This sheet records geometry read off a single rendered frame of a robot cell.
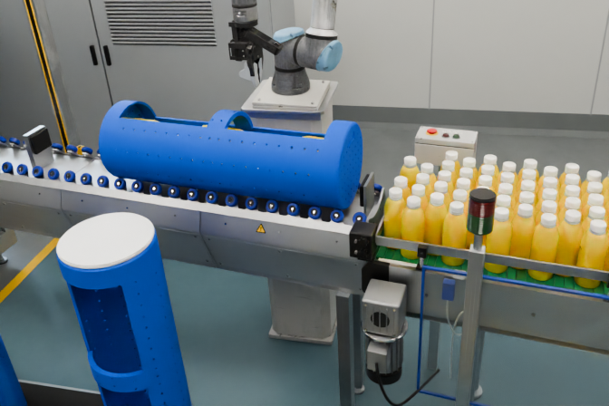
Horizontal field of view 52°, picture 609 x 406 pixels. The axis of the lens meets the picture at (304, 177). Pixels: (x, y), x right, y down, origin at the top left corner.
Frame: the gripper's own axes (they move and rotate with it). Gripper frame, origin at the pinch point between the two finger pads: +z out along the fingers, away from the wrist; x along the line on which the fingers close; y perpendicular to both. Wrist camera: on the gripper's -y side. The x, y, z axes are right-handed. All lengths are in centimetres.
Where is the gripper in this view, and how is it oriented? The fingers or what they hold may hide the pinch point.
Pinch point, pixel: (258, 83)
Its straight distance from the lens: 197.7
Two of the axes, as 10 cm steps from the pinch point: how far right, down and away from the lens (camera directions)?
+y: -9.4, -1.2, 3.2
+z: 0.5, 8.8, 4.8
